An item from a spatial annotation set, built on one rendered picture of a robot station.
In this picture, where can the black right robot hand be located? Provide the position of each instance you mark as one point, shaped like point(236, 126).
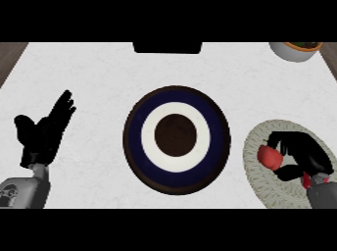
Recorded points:
point(307, 152)

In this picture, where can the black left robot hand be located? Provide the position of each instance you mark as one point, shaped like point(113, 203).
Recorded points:
point(44, 134)

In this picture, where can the red bell pepper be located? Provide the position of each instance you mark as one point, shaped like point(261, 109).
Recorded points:
point(270, 158)

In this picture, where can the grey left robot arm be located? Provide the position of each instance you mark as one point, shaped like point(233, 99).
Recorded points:
point(25, 191)

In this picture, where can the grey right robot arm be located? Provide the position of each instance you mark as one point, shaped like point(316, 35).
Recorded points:
point(329, 194)

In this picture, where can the round blue white brown plate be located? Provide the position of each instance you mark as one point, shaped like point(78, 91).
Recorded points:
point(175, 140)

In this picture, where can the white pot with orange rim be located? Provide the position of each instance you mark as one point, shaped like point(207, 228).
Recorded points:
point(295, 50)

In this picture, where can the black appliance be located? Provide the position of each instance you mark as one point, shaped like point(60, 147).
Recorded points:
point(167, 47)

